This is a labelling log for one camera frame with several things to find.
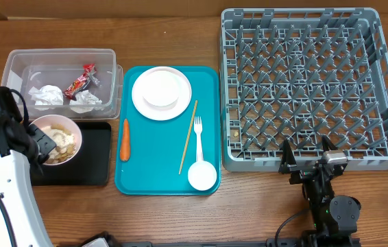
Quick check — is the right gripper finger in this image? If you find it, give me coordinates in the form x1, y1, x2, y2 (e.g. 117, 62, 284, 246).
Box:
280, 139, 296, 165
322, 135, 337, 152

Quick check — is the white bowl with food scraps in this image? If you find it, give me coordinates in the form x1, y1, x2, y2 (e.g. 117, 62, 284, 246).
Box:
32, 115, 82, 166

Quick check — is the white napkin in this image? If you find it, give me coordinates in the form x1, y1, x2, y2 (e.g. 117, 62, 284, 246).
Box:
28, 85, 64, 110
69, 90, 103, 114

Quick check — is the orange carrot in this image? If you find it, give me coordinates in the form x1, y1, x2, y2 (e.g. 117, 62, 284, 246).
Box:
119, 119, 131, 161

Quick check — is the red snack wrapper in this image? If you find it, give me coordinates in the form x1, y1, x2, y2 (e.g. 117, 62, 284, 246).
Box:
63, 64, 101, 100

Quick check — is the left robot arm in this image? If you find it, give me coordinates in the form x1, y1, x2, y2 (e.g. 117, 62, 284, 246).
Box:
0, 86, 111, 246

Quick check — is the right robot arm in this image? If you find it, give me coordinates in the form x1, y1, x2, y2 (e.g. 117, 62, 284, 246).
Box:
274, 135, 361, 247

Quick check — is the black plastic tray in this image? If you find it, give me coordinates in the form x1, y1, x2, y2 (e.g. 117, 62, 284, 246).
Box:
31, 121, 112, 186

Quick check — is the clear plastic bin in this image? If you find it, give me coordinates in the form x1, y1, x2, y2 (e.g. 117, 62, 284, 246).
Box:
1, 48, 123, 120

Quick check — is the grey dish rack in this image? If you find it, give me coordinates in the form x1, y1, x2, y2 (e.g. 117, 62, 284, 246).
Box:
219, 8, 388, 172

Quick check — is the small white round cup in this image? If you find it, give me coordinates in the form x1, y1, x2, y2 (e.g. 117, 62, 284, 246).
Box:
188, 161, 217, 191

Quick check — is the white plastic fork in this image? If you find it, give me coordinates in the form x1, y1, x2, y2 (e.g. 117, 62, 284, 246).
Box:
194, 117, 204, 161

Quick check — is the teal plastic tray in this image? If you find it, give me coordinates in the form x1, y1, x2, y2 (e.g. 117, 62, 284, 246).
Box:
114, 66, 221, 196

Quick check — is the wooden chopstick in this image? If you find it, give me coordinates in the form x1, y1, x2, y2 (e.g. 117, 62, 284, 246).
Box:
178, 100, 198, 175

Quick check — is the large white plate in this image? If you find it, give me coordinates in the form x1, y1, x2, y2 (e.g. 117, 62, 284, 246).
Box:
132, 67, 192, 121

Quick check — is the small white bowl on plate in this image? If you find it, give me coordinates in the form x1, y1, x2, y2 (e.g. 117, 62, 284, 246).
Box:
143, 71, 180, 107

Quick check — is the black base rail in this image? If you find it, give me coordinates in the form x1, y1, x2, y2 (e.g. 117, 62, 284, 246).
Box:
56, 237, 363, 247

